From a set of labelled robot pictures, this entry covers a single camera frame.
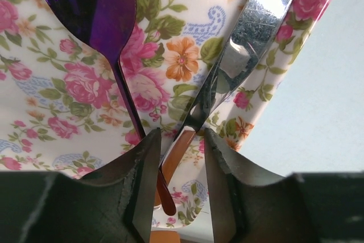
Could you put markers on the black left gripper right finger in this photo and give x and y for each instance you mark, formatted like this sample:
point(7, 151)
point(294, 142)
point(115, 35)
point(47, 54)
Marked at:
point(226, 171)

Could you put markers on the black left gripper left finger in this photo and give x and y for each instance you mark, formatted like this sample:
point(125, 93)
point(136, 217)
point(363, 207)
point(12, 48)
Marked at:
point(122, 193)

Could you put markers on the silver table knife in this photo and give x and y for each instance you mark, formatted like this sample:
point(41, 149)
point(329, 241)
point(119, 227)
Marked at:
point(250, 38)

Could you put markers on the purple metal spoon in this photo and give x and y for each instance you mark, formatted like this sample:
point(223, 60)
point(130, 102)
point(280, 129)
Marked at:
point(105, 26)

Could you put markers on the floral rectangular tray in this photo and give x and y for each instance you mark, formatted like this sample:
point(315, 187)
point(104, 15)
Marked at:
point(60, 106)

